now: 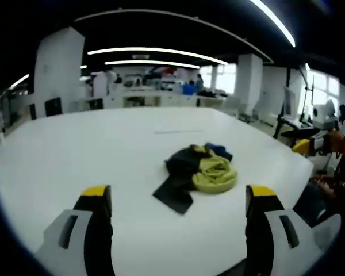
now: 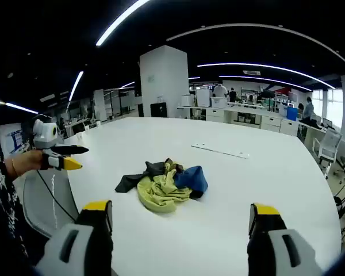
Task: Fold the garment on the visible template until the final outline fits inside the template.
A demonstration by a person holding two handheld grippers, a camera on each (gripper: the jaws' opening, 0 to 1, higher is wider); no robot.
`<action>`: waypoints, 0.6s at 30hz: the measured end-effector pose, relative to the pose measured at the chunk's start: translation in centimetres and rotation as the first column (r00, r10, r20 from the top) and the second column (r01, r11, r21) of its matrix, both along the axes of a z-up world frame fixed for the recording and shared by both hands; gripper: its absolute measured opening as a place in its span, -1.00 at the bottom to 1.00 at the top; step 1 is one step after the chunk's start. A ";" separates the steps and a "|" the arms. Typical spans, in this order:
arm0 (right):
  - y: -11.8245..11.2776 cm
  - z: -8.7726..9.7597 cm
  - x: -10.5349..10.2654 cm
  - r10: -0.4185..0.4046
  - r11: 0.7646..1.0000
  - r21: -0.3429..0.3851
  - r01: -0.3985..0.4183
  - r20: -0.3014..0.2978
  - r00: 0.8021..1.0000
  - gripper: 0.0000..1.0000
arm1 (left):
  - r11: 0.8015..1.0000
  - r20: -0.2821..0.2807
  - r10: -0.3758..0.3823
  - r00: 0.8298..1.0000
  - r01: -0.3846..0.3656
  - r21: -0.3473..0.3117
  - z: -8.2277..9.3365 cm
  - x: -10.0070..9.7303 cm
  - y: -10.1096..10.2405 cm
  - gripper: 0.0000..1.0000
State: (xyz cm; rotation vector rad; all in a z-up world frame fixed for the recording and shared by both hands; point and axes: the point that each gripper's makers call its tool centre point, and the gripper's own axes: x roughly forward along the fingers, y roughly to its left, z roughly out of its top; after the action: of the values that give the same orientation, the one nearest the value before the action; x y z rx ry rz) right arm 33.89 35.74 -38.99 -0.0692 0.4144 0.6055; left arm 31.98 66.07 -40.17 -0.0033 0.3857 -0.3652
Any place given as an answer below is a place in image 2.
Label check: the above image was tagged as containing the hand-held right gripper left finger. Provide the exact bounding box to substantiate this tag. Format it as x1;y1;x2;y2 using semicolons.
35;200;115;276

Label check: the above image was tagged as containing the grey chair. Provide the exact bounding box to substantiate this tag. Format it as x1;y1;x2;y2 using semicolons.
22;169;79;239

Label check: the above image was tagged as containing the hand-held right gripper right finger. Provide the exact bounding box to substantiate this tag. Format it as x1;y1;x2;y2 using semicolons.
246;202;324;276

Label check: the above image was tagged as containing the person's left hand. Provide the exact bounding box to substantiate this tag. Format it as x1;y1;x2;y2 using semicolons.
16;149;44;177

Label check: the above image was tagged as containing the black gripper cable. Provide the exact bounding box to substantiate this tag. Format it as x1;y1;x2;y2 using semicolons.
36;169;77;222

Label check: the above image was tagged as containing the curved ceiling light strip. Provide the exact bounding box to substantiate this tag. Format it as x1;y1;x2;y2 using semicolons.
196;62;336;90
219;75;313;92

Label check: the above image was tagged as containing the black cabinet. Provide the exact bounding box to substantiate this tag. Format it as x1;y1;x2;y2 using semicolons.
149;102;168;118

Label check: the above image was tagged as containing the blue and white board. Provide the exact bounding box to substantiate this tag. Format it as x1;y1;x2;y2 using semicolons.
0;122;30;156

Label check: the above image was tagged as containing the person's dark printed shirt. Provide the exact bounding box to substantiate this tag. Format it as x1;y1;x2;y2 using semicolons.
0;133;45;276

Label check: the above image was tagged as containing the white cabinet counter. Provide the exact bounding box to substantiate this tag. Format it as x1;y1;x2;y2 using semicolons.
177;103;300;136

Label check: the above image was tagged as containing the yellow blue grey garment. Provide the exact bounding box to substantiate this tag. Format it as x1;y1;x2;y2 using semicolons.
114;157;209;214

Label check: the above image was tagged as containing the white storage bin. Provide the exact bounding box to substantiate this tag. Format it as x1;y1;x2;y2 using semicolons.
211;97;228;109

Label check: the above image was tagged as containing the white strip with holes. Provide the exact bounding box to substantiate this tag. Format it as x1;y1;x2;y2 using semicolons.
190;142;250;160

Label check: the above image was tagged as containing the white office chair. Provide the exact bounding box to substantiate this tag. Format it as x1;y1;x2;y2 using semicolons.
312;127;343;179

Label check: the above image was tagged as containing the white box appliance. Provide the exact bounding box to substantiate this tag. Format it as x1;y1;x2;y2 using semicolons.
181;94;195;108
195;89;213;108

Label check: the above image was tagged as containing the straight ceiling light strip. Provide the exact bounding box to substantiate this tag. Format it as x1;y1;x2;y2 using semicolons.
95;0;152;47
0;99;39;115
67;70;85;102

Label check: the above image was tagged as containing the dark cloth pile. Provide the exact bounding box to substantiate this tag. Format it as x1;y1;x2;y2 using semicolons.
300;117;323;131

